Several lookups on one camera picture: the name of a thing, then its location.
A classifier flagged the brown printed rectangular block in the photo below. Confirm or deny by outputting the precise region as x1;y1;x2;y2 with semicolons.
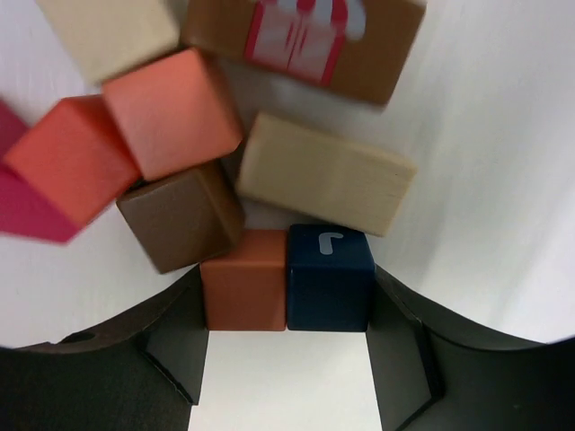
181;0;426;106

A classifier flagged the red-orange cube block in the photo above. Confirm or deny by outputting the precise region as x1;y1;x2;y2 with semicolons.
3;95;141;227

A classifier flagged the dark blue cube block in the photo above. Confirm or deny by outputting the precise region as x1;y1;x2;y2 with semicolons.
287;224;376;332

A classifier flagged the magenta roof block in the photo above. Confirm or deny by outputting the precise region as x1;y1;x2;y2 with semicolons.
1;101;81;244

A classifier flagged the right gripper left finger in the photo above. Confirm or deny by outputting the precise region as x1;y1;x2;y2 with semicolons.
1;268;209;430

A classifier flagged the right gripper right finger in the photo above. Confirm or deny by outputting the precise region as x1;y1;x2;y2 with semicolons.
366;268;574;430

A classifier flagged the salmon cube block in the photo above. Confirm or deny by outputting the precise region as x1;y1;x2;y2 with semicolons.
102;48;244;181

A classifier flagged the natural wood cube block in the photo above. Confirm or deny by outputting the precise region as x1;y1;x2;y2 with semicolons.
37;0;180;84

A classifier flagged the orange cube block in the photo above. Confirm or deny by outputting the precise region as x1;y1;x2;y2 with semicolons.
200;230;288;331

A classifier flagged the brown cube block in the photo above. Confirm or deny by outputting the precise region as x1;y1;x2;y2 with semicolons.
117;160;245;274

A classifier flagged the natural wood long block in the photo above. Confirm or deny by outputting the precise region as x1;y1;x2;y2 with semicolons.
236;112;417;237

